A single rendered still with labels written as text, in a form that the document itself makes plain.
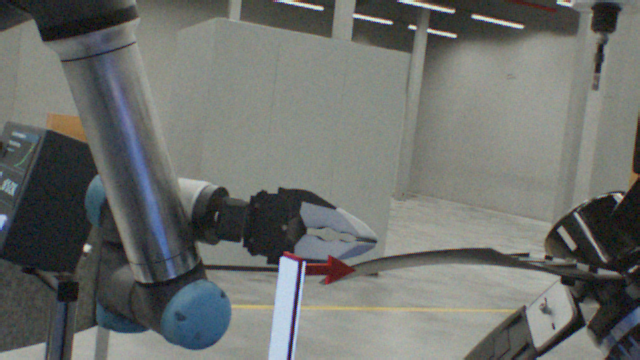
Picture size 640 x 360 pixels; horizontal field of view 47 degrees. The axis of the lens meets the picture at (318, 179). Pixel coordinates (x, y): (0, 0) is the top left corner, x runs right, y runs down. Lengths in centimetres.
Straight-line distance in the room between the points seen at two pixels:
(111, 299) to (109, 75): 30
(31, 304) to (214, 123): 443
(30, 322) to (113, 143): 175
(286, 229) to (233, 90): 592
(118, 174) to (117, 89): 9
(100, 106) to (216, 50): 597
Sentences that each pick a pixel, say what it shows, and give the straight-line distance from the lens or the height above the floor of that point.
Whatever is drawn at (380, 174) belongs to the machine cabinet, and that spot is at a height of 103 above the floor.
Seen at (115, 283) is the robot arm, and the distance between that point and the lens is 92.
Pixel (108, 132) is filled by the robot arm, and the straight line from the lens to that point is 75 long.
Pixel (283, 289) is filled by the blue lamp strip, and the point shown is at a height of 116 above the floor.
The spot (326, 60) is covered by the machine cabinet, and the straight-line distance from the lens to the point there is 708.
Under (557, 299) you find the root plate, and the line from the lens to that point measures 92.
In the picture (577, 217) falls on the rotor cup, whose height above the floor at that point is 123.
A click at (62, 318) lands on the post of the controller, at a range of 108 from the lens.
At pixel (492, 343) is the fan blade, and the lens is 97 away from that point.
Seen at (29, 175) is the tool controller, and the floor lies 119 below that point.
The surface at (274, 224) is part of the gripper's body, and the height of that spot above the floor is 118.
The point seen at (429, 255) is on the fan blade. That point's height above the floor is 120.
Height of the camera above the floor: 128
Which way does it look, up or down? 3 degrees down
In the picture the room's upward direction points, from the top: 7 degrees clockwise
